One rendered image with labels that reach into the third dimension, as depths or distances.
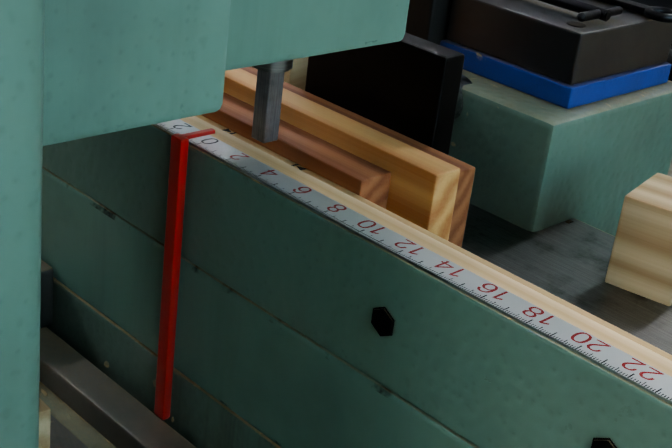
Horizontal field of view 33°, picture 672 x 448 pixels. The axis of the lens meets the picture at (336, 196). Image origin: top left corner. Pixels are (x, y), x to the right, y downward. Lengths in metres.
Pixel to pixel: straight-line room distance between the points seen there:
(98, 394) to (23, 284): 0.25
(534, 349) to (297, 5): 0.17
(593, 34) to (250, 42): 0.21
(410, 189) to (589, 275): 0.10
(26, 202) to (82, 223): 0.27
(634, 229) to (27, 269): 0.31
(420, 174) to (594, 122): 0.13
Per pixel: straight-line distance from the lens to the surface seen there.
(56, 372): 0.60
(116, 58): 0.38
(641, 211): 0.54
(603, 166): 0.63
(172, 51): 0.39
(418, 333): 0.42
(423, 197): 0.51
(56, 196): 0.61
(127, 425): 0.56
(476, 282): 0.41
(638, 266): 0.55
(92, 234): 0.58
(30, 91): 0.31
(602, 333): 0.41
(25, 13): 0.31
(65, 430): 0.58
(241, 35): 0.46
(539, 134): 0.58
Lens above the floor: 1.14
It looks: 23 degrees down
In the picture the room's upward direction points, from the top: 7 degrees clockwise
